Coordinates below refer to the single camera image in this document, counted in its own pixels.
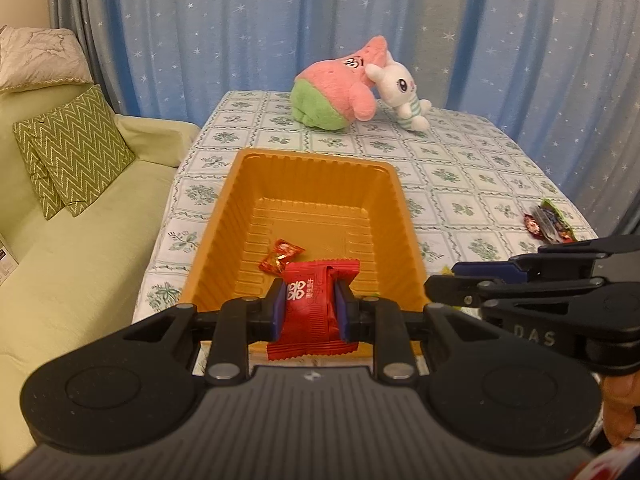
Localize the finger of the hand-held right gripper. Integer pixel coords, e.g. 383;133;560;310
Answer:
451;236;640;285
424;274;608;311

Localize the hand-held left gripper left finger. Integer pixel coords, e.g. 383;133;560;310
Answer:
122;277;286;386

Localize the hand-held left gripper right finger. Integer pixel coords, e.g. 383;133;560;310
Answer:
334;280;493;386

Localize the large red snack packet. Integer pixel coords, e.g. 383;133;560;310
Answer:
266;259;361;362

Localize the red gold candy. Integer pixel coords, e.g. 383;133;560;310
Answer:
258;239;306;276

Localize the black silver snack packet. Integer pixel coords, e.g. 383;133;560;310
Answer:
537;212;568;245

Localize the green snack packet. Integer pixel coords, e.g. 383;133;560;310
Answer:
539;199;578;242

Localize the orange plastic tray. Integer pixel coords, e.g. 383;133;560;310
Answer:
178;147;430;361

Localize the person's right hand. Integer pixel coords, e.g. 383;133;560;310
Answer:
599;374;638;447

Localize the red white printed cloth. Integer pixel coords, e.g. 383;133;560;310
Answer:
575;445;640;480

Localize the white rabbit plush toy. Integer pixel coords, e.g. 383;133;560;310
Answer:
364;56;432;133

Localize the light green sofa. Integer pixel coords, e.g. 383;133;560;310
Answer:
0;87;201;461

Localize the pink starfish plush toy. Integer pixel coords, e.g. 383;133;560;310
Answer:
291;35;393;132

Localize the green zigzag cushion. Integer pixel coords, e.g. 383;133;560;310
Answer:
12;119;63;221
32;85;136;217

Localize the white printed box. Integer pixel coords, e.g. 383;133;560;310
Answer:
0;234;20;287

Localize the blue star sheer curtain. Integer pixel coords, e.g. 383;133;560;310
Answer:
100;0;640;241

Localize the beige pillow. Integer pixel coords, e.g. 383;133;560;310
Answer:
0;25;95;93

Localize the grey curtain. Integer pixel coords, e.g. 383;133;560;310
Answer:
47;0;128;116

